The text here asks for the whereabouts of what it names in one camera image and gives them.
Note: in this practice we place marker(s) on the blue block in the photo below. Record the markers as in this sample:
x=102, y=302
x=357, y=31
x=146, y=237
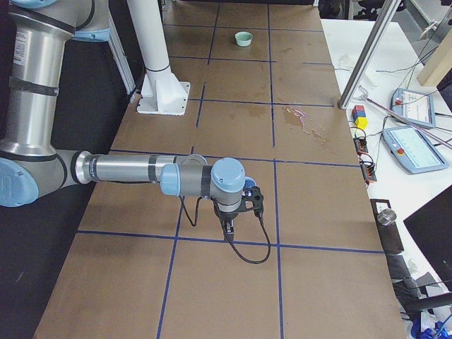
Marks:
x=358, y=115

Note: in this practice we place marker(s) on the silver metal cylinder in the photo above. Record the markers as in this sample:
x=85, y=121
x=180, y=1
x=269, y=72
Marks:
x=386, y=217

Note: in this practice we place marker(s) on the near teach pendant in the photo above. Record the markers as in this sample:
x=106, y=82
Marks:
x=413, y=150

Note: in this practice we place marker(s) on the teach pendant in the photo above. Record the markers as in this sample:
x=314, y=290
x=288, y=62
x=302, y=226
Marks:
x=415, y=106
x=413, y=150

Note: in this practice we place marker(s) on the black connector with cables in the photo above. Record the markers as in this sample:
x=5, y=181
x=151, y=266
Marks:
x=360, y=145

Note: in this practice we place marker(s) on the wooden beam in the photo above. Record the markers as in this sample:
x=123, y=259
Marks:
x=438, y=18

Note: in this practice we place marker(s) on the far teach pendant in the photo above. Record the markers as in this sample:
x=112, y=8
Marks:
x=415, y=106

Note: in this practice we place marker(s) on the light green ceramic bowl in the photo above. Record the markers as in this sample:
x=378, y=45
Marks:
x=243, y=38

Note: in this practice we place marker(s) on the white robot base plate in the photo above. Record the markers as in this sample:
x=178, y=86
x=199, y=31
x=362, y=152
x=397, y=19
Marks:
x=162, y=93

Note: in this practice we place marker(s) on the long metal grabber tool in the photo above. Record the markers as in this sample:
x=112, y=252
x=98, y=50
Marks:
x=365, y=97

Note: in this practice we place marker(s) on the blue plastic cup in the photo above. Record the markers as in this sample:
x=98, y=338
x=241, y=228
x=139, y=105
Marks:
x=249, y=183

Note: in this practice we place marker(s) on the aluminium frame post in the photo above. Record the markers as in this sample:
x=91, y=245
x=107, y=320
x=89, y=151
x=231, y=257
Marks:
x=381, y=24

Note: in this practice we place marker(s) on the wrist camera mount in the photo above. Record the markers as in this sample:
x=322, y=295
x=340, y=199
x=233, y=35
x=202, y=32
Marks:
x=252, y=200

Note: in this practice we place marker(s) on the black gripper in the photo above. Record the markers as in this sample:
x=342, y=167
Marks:
x=224, y=215

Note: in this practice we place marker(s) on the yellow block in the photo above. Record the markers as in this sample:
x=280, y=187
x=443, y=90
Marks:
x=361, y=122

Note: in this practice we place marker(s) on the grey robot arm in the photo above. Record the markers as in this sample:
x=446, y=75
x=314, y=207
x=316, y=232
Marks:
x=31, y=167

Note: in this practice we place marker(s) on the dark metal stand block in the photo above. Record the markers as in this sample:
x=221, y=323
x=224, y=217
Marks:
x=388, y=233

